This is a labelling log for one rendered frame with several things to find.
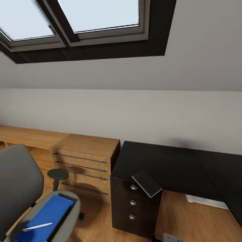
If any notebook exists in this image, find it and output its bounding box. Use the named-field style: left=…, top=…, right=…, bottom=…
left=132, top=170, right=162, bottom=198

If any folder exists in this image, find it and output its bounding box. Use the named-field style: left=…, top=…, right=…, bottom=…
left=15, top=195, right=74, bottom=242

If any swivel chair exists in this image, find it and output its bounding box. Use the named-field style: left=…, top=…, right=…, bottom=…
left=0, top=144, right=84, bottom=242

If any pen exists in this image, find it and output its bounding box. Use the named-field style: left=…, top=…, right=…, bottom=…
left=22, top=223, right=52, bottom=232

